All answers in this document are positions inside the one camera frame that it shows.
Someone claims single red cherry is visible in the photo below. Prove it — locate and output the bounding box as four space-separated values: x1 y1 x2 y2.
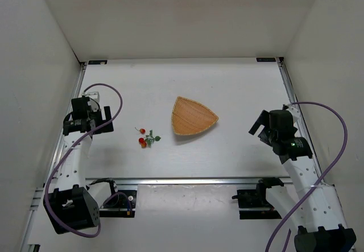
135 128 146 134

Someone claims cherry sprig with green leaves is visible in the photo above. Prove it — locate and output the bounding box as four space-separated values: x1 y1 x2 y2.
138 130 161 148

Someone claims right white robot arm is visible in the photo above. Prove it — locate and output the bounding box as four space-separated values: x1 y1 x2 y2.
249 106 357 251

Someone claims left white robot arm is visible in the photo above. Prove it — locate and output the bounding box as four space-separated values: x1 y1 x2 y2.
43 92 117 234

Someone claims woven triangular fruit basket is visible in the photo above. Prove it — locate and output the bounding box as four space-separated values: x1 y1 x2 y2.
171 96 219 136

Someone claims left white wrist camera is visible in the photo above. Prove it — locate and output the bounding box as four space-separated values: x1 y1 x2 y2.
81 92 100 103

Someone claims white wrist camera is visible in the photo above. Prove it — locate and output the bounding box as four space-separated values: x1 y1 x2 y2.
81 92 100 103
282 105 301 124

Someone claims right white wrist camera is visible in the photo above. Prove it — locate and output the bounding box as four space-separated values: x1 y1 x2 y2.
282 105 301 124

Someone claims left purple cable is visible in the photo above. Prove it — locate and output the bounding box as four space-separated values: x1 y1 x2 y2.
44 83 123 238

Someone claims purple cable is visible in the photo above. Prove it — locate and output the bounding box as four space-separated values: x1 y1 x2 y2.
264 101 349 252
44 83 123 238

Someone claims left dark corner bracket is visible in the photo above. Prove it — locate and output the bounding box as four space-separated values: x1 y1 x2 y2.
88 60 107 65

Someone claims dark corner bracket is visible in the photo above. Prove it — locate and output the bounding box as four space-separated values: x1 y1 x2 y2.
88 60 107 65
256 57 276 63

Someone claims front aluminium frame rail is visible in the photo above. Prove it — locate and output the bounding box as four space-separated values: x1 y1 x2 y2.
85 177 293 186

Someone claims aluminium frame rail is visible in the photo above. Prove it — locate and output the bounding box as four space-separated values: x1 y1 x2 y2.
276 57 321 177
85 177 293 186
19 61 88 252

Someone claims right dark corner bracket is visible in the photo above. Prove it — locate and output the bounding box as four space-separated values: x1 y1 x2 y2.
256 57 276 63

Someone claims right aluminium frame rail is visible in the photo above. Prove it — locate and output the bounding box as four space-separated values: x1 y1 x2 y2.
276 57 321 177

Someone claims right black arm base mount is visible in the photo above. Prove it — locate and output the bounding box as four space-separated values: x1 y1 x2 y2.
231 177 284 220

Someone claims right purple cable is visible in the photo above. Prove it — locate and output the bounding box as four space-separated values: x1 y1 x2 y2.
264 101 349 252

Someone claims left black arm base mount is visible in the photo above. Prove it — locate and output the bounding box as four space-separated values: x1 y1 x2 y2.
86 178 137 218

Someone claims left aluminium frame rail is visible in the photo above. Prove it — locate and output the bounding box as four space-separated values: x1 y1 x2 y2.
19 61 88 252

